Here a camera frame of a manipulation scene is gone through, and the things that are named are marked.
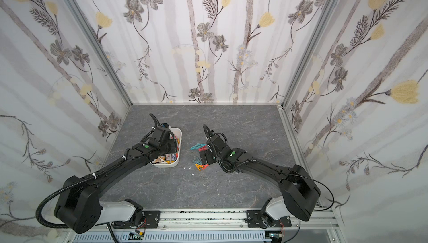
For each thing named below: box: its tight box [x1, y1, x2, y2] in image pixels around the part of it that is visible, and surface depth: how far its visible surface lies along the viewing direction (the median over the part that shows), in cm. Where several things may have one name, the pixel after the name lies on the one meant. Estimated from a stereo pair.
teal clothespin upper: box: [190, 143, 207, 150], surface depth 100 cm
